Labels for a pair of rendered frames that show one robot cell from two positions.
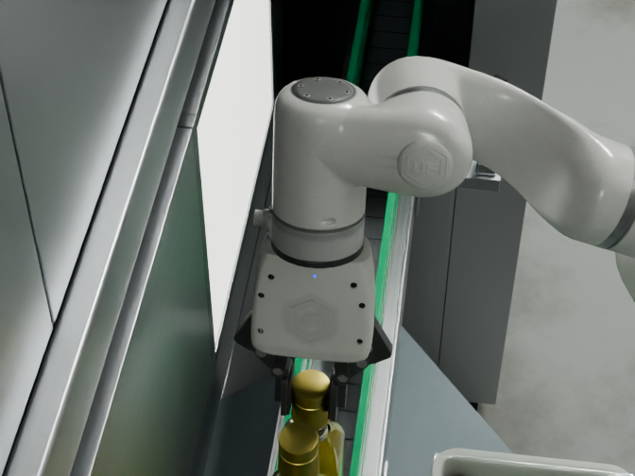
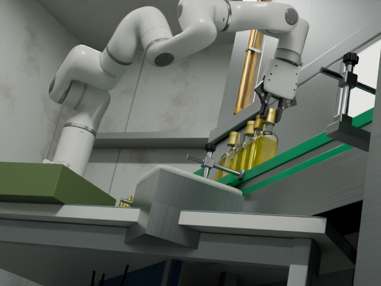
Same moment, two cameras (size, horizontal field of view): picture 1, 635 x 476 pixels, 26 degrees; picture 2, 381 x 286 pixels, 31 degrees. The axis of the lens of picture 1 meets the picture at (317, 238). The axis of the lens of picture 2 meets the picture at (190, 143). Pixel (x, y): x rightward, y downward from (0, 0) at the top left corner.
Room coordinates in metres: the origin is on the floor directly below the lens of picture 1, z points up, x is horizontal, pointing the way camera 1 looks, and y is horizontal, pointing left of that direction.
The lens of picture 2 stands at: (2.23, -0.96, 0.33)
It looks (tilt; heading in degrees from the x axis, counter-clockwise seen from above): 21 degrees up; 154
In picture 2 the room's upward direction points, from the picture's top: 12 degrees clockwise
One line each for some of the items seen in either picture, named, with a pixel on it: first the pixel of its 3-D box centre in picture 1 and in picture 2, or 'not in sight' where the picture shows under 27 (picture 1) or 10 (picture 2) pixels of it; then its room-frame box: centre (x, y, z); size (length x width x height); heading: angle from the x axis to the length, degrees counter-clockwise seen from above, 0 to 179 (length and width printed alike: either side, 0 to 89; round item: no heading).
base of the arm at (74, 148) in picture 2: not in sight; (68, 156); (0.46, -0.44, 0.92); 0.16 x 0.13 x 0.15; 127
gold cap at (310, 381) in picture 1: (311, 399); (269, 117); (0.74, 0.01, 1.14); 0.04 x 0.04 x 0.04
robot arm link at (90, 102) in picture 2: not in sight; (84, 106); (0.45, -0.44, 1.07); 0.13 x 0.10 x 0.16; 88
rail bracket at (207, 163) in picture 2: not in sight; (214, 168); (0.70, -0.12, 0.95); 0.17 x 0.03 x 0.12; 83
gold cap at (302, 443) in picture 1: (299, 452); (261, 123); (0.68, 0.02, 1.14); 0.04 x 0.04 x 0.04
